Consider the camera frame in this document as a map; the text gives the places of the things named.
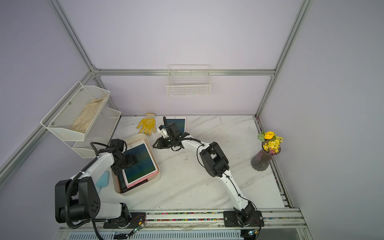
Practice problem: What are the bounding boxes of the pink white writing tablet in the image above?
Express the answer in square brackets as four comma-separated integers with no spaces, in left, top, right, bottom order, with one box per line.
[166,116,187,133]

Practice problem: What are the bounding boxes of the beige storage tray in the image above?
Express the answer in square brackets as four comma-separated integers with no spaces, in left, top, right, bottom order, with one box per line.
[112,134,161,196]

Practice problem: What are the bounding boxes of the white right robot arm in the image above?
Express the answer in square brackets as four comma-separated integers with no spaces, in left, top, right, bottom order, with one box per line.
[153,117,264,229]

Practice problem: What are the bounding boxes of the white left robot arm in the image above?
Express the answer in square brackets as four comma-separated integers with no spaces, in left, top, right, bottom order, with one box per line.
[55,139,135,240]

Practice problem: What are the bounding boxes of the dark red bottom tablet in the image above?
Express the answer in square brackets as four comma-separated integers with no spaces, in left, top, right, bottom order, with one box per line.
[116,173,149,194]

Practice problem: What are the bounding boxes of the yellow work glove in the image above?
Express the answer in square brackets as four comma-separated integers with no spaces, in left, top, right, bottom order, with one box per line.
[137,113,157,136]

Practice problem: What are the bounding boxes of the light blue object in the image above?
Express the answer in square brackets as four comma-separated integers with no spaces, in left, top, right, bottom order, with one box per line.
[95,172,109,192]

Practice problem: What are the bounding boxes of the beige glove in shelf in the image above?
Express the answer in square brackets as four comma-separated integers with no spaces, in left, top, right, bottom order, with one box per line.
[70,97,106,134]

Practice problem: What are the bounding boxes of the white mesh two-tier shelf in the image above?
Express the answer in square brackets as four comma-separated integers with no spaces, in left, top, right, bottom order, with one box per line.
[41,82,121,159]

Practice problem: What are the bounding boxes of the purple glass vase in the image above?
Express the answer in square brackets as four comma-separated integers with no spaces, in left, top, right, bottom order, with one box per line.
[251,144,281,172]

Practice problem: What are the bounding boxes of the yellow flower bouquet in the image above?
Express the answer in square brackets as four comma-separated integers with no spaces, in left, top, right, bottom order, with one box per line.
[258,131,284,155]

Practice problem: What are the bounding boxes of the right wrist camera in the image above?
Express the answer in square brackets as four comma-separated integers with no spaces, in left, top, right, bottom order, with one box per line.
[157,125,169,139]

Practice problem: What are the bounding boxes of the white wire wall basket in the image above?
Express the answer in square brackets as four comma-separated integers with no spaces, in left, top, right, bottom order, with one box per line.
[166,65,211,97]

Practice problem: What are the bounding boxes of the aluminium frame profiles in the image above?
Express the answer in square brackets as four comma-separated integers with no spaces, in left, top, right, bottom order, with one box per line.
[0,0,314,240]

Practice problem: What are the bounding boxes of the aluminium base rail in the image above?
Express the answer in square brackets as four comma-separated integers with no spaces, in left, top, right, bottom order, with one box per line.
[96,208,308,231]

